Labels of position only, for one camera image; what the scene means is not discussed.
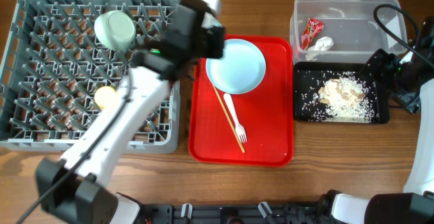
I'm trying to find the rice and food scraps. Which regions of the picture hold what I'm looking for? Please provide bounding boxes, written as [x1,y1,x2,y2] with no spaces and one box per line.
[300,71,377,123]

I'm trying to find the wooden chopstick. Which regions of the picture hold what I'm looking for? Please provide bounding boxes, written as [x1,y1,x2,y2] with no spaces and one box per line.
[212,85,245,153]

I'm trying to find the large light blue plate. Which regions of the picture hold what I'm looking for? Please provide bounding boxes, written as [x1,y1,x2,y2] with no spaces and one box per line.
[205,39,266,94]

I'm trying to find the white napkin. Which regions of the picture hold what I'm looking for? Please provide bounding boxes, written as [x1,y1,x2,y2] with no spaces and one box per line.
[306,37,334,61]

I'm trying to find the green saucer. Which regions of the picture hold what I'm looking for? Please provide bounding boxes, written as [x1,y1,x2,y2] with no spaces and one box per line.
[94,10,136,51]

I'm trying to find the red snack wrapper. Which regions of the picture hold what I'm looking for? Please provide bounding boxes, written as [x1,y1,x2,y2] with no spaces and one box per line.
[300,18,325,50]

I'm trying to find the yellow plastic cup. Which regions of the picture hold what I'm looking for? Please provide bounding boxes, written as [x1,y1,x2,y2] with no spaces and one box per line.
[94,86,118,110]

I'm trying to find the white plastic fork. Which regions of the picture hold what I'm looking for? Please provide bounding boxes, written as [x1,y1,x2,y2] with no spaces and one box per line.
[224,93,247,143]

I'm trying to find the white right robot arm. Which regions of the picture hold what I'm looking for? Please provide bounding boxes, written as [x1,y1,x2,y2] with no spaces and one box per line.
[316,48,433,223]

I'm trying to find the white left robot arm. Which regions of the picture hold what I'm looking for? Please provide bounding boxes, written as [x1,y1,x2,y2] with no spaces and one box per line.
[35,0,224,223]

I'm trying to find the black waste tray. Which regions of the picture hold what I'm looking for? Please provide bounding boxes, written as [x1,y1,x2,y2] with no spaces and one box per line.
[294,62,390,124]

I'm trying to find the grey dishwasher rack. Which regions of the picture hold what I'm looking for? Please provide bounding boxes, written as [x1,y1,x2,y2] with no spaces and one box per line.
[1,0,179,151]

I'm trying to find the clear plastic bin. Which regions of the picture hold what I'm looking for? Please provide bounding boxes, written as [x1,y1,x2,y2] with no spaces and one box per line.
[290,0,407,63]

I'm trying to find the red plastic tray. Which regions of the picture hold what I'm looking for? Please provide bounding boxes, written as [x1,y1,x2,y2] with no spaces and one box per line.
[189,35,294,167]

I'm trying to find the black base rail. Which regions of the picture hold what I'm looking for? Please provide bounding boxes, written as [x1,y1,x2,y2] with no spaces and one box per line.
[134,202,340,224]

